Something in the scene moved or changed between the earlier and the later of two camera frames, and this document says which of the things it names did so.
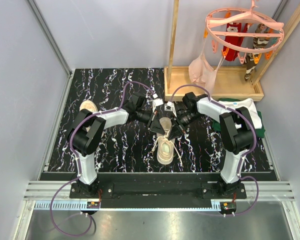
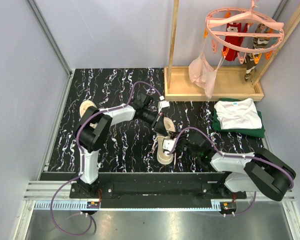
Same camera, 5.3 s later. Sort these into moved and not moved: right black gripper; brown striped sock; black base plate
Moved: right black gripper
Not moved: black base plate; brown striped sock
